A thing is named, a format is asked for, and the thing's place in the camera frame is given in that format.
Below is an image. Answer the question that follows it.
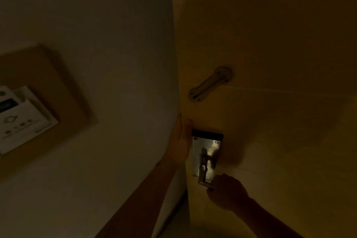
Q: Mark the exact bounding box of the person's right hand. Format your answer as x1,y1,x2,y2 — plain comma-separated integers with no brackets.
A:
206,173,250,212

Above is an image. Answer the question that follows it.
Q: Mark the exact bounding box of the person's left hand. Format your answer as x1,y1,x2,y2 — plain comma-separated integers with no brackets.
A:
164,113,193,165

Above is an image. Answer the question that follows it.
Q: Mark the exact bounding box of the yellow wooden door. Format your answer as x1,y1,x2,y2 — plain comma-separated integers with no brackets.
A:
169,0,357,238

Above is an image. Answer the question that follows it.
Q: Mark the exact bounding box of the person's right forearm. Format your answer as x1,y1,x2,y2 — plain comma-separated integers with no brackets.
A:
234,196,305,238

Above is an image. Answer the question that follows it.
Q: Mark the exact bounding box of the person's left forearm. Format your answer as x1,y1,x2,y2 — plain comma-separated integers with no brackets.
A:
94,157,180,238

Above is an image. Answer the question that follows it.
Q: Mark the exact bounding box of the silver inside lock plate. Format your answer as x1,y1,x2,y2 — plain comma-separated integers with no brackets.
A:
192,129,224,179

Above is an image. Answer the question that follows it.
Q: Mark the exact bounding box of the silver chain slide track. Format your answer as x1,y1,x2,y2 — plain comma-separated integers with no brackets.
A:
187,66,233,102

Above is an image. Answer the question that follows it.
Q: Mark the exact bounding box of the wooden wall panel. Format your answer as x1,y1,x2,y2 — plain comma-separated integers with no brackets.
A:
0,44,99,183

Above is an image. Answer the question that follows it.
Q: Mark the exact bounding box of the white wall switch panel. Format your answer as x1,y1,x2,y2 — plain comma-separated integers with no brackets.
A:
0,99,59,155

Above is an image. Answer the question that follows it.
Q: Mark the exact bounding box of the white wall box dark screen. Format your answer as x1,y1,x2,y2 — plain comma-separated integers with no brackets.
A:
0,85,35,114

